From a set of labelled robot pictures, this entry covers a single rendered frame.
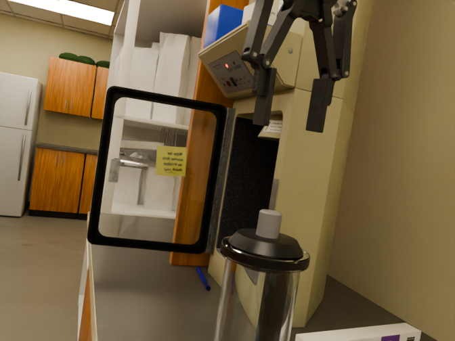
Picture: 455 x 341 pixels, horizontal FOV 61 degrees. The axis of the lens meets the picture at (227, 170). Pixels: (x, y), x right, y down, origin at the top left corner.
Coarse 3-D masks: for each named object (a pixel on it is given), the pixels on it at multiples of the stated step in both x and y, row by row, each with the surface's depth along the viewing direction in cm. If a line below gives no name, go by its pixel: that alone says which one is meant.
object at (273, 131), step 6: (276, 114) 87; (270, 120) 87; (276, 120) 86; (264, 126) 90; (270, 126) 86; (276, 126) 85; (264, 132) 87; (270, 132) 85; (276, 132) 84; (264, 138) 95; (270, 138) 97; (276, 138) 84
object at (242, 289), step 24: (240, 264) 43; (240, 288) 44; (264, 288) 43; (288, 288) 44; (240, 312) 44; (264, 312) 43; (288, 312) 45; (216, 336) 47; (240, 336) 44; (264, 336) 43; (288, 336) 46
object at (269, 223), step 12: (264, 216) 46; (276, 216) 46; (264, 228) 46; (276, 228) 46; (228, 240) 47; (240, 240) 45; (252, 240) 44; (264, 240) 44; (276, 240) 45; (288, 240) 46; (252, 252) 43; (264, 252) 43; (276, 252) 43; (288, 252) 44; (300, 252) 45
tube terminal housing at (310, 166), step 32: (352, 32) 76; (352, 64) 81; (288, 96) 75; (352, 96) 88; (288, 128) 74; (288, 160) 74; (320, 160) 77; (288, 192) 75; (320, 192) 78; (288, 224) 76; (320, 224) 78; (320, 256) 84; (320, 288) 91
